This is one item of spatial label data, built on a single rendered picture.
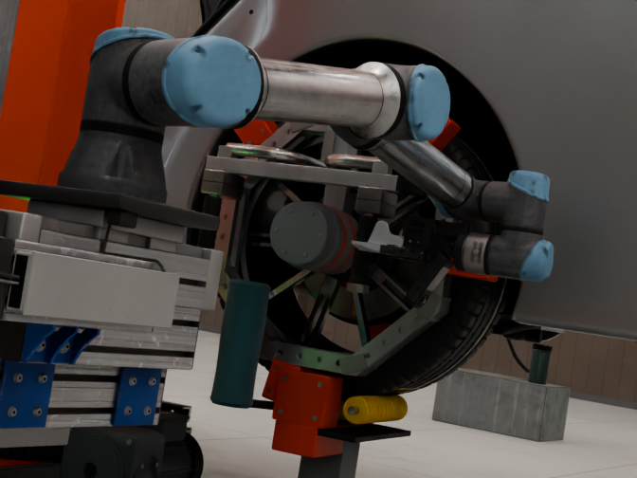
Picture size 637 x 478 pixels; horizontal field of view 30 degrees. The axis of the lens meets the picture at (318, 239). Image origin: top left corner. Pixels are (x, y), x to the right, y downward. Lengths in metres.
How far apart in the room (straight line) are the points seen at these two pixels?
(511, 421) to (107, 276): 7.07
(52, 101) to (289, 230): 0.53
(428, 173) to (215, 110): 0.66
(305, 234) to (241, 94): 0.86
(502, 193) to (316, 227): 0.41
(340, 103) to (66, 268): 0.55
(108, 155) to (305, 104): 0.28
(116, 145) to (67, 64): 0.80
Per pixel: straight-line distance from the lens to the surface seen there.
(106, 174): 1.61
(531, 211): 2.13
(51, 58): 2.41
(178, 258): 1.70
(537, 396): 8.30
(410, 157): 2.05
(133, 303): 1.44
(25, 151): 2.40
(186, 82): 1.51
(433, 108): 1.84
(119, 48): 1.65
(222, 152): 2.43
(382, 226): 2.18
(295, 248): 2.38
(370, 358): 2.46
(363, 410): 2.47
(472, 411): 8.47
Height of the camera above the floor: 0.73
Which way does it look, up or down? 3 degrees up
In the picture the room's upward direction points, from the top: 9 degrees clockwise
